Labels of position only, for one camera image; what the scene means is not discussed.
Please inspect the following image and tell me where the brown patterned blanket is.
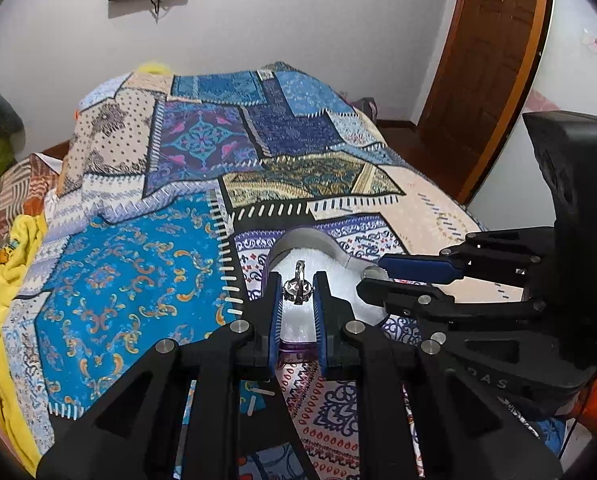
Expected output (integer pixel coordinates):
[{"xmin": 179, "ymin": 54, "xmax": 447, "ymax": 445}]
[{"xmin": 0, "ymin": 154, "xmax": 62, "ymax": 248}]

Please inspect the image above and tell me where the brown wooden door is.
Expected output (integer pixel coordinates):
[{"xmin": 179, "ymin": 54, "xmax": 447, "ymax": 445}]
[{"xmin": 418, "ymin": 0, "xmax": 551, "ymax": 204}]

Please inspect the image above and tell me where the yellow blanket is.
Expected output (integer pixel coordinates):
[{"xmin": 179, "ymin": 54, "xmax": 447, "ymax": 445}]
[{"xmin": 0, "ymin": 214, "xmax": 48, "ymax": 474}]

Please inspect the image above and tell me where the purple heart-shaped tin box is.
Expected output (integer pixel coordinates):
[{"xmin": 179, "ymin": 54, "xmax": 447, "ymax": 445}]
[{"xmin": 265, "ymin": 228, "xmax": 390, "ymax": 370}]

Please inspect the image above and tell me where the patchwork patterned bedspread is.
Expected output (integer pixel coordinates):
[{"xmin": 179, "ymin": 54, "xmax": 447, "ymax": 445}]
[{"xmin": 0, "ymin": 60, "xmax": 570, "ymax": 480}]

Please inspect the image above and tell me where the dark bag on floor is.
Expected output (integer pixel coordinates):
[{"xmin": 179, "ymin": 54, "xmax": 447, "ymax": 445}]
[{"xmin": 352, "ymin": 96, "xmax": 379, "ymax": 124}]

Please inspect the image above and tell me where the silver charm ring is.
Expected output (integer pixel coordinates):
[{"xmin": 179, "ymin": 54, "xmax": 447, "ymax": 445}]
[{"xmin": 282, "ymin": 259, "xmax": 314, "ymax": 306}]

